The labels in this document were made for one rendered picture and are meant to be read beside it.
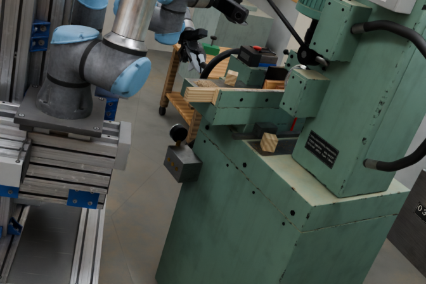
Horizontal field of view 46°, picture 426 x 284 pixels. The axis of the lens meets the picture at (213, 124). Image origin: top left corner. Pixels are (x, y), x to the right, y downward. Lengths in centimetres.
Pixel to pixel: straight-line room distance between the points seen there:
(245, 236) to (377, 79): 63
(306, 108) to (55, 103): 68
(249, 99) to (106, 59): 48
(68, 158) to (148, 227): 102
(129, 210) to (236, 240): 95
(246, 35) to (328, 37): 262
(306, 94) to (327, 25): 20
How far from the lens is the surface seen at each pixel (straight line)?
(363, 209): 154
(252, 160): 151
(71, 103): 137
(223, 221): 167
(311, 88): 139
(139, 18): 125
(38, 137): 142
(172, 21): 150
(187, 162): 170
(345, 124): 139
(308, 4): 156
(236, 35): 389
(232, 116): 151
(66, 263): 183
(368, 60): 135
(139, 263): 220
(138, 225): 238
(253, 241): 155
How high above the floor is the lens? 145
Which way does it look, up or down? 24 degrees down
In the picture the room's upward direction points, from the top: 17 degrees clockwise
